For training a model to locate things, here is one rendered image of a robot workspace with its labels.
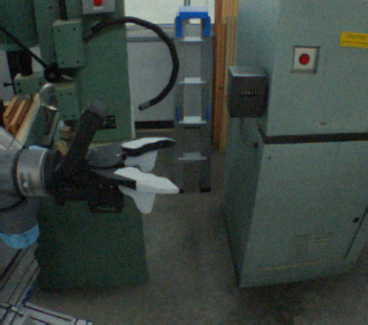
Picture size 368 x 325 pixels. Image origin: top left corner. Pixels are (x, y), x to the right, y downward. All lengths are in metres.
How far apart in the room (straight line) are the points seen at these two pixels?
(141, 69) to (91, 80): 1.53
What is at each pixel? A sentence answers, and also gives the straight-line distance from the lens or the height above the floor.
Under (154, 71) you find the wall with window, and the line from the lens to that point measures 2.80.
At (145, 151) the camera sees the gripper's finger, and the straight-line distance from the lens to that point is 0.58.
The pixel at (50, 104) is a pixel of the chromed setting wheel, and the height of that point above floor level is 1.00.
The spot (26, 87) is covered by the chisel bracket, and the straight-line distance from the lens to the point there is 1.43.
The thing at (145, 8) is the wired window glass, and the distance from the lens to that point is 2.73.
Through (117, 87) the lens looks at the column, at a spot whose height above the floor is 1.03.
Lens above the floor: 1.54
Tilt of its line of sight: 31 degrees down
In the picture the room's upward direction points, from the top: straight up
